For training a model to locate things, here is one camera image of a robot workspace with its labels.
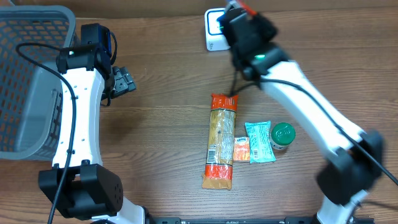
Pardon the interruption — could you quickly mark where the small orange snack packet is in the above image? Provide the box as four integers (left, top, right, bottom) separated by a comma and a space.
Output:
233, 137, 250, 162

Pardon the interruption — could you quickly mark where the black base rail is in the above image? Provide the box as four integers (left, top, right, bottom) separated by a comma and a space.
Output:
90, 216, 376, 224

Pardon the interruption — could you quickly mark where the green lid jar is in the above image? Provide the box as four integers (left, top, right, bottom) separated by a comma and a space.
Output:
270, 123, 295, 150

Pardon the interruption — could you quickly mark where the grey plastic shopping basket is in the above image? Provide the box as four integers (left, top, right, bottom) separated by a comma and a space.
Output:
1, 6, 76, 161

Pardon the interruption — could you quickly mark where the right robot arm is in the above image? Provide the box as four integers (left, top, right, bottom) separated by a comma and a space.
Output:
218, 8, 384, 223

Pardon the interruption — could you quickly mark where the orange spaghetti package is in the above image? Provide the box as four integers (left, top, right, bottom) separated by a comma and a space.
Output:
202, 94, 238, 190

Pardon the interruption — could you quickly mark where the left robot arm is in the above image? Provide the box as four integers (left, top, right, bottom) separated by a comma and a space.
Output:
39, 42, 147, 223

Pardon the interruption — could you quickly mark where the teal tissue packet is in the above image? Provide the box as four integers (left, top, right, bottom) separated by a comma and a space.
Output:
245, 121, 276, 164

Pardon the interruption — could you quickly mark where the white barcode scanner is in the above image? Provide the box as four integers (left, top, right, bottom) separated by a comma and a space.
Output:
204, 8, 230, 52

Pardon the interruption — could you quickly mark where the red stick snack packet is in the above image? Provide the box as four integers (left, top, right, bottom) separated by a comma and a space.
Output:
224, 0, 258, 16

